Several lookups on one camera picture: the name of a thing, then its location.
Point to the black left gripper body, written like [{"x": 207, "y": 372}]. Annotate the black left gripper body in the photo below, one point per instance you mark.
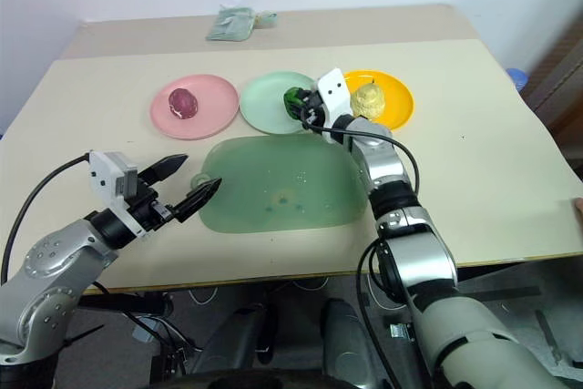
[{"x": 146, "y": 211}]

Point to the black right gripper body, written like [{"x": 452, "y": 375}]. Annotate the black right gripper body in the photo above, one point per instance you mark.
[{"x": 315, "y": 109}]

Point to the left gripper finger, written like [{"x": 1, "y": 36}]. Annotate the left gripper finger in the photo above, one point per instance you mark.
[
  {"x": 166, "y": 166},
  {"x": 198, "y": 197}
]

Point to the green toy vegetable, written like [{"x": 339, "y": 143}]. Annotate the green toy vegetable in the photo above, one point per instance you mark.
[{"x": 291, "y": 98}]

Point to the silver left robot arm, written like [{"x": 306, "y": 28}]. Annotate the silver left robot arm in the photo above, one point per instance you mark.
[{"x": 50, "y": 261}]

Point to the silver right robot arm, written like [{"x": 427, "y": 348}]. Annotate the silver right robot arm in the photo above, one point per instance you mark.
[{"x": 423, "y": 266}]

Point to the pale green round plate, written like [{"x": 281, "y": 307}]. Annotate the pale green round plate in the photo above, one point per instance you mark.
[{"x": 264, "y": 102}]

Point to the pink round plate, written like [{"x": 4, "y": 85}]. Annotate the pink round plate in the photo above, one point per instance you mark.
[{"x": 214, "y": 106}]

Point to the yellow round plate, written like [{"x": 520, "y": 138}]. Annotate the yellow round plate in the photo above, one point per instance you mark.
[{"x": 398, "y": 97}]

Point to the person's bare hand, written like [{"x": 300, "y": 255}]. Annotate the person's bare hand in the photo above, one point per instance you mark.
[{"x": 579, "y": 205}]

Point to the pale yellow toy pear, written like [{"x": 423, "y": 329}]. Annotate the pale yellow toy pear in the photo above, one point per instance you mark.
[{"x": 368, "y": 99}]

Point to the purple red toy food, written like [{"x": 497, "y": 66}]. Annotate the purple red toy food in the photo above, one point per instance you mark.
[{"x": 183, "y": 103}]

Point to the translucent green cutting mat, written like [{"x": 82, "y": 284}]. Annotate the translucent green cutting mat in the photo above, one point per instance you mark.
[{"x": 282, "y": 179}]

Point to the small yellowish plastic packet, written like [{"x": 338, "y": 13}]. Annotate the small yellowish plastic packet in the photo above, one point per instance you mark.
[{"x": 266, "y": 19}]

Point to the green plastic bag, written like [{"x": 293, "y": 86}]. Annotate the green plastic bag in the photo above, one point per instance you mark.
[{"x": 230, "y": 24}]

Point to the dark grey rounded shape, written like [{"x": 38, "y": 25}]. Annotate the dark grey rounded shape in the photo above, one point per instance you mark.
[{"x": 237, "y": 339}]

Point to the beige table board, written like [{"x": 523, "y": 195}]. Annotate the beige table board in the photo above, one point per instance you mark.
[{"x": 478, "y": 156}]

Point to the blue round object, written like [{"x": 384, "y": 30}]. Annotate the blue round object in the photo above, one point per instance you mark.
[{"x": 517, "y": 78}]

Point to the brown wooden furniture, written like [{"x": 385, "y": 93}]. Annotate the brown wooden furniture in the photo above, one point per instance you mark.
[{"x": 560, "y": 84}]

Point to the grey metal bar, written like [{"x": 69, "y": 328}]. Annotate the grey metal bar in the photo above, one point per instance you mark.
[{"x": 549, "y": 339}]

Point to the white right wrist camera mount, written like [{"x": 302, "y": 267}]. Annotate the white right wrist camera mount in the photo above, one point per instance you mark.
[{"x": 334, "y": 93}]

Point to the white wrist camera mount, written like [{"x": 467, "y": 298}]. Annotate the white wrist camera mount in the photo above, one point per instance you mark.
[
  {"x": 102, "y": 175},
  {"x": 334, "y": 93}
]

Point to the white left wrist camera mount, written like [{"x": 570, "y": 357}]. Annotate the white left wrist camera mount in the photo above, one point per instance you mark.
[{"x": 102, "y": 175}]

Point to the black table frame bar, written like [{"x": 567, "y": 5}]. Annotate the black table frame bar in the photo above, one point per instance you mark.
[{"x": 127, "y": 304}]

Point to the small metal bracket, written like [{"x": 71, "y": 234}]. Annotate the small metal bracket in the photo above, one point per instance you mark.
[{"x": 403, "y": 332}]

